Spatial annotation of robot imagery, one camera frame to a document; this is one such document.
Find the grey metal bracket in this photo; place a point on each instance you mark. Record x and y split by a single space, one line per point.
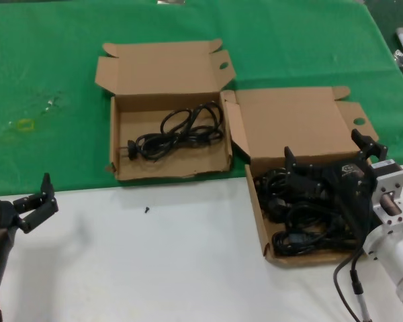
399 57

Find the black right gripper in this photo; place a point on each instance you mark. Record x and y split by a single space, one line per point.
351 188

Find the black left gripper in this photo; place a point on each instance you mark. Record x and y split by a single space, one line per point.
0 216

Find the cardboard box with torn edge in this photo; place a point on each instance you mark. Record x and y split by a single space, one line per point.
154 73

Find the yellow rubber band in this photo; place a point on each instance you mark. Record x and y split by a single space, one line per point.
19 125

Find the small black screw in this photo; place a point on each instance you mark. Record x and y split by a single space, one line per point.
146 210

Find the small clear plastic scrap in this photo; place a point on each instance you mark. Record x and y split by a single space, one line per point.
47 108

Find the open cardboard box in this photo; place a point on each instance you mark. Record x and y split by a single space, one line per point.
289 114

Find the shiny metal plate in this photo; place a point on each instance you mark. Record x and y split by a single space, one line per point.
169 2

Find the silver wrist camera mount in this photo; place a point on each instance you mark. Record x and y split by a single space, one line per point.
389 179

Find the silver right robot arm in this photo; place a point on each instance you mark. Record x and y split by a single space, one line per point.
396 255

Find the green tablecloth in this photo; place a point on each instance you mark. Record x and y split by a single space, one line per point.
37 50

